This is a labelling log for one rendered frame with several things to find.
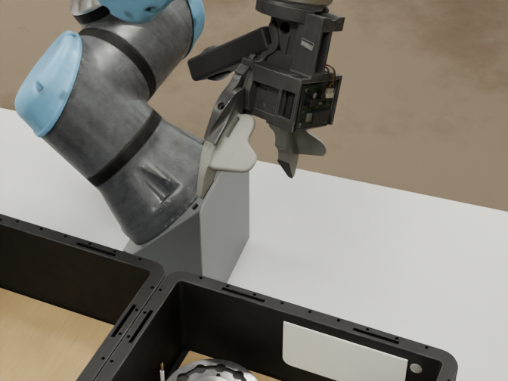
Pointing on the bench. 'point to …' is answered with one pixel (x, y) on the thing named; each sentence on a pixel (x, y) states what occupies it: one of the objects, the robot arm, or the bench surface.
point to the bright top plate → (189, 371)
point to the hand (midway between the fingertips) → (242, 186)
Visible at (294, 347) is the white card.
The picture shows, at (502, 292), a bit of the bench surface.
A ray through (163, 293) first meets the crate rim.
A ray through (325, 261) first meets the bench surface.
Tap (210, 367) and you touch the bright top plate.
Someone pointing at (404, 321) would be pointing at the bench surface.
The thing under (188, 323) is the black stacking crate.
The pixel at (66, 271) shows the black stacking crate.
